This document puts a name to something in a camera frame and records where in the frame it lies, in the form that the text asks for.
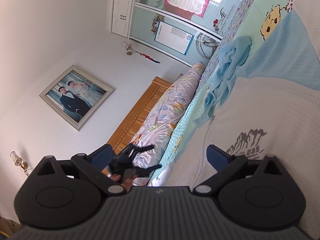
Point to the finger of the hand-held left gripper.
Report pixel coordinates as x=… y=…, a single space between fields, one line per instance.
x=143 y=148
x=150 y=171

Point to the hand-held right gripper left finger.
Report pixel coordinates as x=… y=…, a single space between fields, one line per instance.
x=102 y=155

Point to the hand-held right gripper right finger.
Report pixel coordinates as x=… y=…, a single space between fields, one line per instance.
x=217 y=156

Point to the light blue white jacket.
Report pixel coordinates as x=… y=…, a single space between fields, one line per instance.
x=262 y=110

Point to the person's left hand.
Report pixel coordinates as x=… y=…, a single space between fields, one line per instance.
x=128 y=184

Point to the wooden headboard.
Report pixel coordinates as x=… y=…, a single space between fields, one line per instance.
x=140 y=115

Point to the floral pillow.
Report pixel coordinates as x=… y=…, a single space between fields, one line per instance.
x=170 y=105

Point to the framed wedding photo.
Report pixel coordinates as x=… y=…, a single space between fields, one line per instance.
x=75 y=97

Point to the blue framed chart poster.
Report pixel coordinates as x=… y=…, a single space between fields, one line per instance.
x=172 y=36

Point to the white wardrobe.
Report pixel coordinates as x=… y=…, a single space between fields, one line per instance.
x=145 y=22

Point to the light blue crumpled garment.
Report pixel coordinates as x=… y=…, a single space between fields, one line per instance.
x=240 y=12

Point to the mint green quilted bedspread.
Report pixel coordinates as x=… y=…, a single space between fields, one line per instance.
x=260 y=10

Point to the wall lamp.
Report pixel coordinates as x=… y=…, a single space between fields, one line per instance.
x=127 y=46
x=16 y=157

